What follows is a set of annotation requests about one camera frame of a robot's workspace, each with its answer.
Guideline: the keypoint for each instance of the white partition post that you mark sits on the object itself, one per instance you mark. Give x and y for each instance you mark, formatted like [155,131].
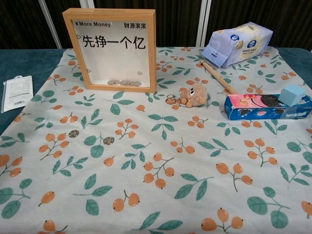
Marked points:
[203,22]
[50,24]
[81,3]

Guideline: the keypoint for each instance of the silver coin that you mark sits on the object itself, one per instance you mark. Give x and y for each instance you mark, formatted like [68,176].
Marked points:
[123,82]
[108,141]
[137,84]
[111,82]
[132,83]
[73,133]
[128,83]

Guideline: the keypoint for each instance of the light blue cube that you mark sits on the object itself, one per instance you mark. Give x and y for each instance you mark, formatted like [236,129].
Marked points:
[291,96]

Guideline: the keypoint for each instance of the blue cookie box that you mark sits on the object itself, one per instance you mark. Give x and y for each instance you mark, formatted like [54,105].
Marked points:
[256,109]

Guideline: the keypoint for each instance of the floral print tablecloth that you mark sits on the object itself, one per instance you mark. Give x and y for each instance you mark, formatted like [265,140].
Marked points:
[170,158]

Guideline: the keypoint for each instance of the wooden stick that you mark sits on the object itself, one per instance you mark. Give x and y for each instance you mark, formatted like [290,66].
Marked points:
[219,78]

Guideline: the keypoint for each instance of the white packaged accessory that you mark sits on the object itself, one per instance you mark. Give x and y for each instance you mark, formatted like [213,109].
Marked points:
[17,92]

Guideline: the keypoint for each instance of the wooden frame money box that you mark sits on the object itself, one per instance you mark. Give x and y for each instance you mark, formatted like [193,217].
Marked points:
[73,48]

